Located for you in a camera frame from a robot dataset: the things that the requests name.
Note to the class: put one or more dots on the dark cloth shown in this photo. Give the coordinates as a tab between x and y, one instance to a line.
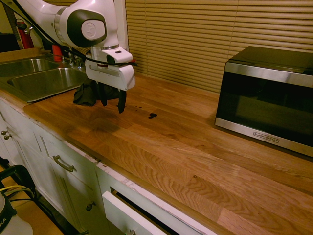
84	95

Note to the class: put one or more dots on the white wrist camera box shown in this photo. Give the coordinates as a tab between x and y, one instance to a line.
118	56

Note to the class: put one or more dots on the red fire extinguisher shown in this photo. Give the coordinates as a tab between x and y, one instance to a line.
25	39

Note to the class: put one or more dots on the black box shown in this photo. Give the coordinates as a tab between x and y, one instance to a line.
8	42

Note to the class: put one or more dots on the white kitchen cabinet run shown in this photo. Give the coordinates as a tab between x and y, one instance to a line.
36	151

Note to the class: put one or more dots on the round metal cabinet knob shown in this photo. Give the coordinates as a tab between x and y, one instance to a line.
90	206
3	133
7	136

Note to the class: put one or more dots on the white open drawer front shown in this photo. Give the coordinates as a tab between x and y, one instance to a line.
124	215

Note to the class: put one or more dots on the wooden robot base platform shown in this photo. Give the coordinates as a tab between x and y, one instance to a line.
41	220

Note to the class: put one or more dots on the dark liquid spill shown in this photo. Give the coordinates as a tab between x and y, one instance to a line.
152	115

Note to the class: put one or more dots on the red bottle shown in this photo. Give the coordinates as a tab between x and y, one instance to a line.
56	52

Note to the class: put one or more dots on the stainless steel sink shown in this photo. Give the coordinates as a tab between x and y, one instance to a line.
46	80

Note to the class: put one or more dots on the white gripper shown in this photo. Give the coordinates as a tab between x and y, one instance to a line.
110	74

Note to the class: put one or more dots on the chrome sink faucet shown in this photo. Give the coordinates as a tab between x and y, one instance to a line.
73	60

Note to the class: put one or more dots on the black steel microwave oven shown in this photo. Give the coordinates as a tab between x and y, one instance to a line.
264	98

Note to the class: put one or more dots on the white window frame post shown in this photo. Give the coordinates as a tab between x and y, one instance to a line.
123	29

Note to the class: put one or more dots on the wide tan window blind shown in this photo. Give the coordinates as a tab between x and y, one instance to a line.
207	36

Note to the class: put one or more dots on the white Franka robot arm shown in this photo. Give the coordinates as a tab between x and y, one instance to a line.
80	27

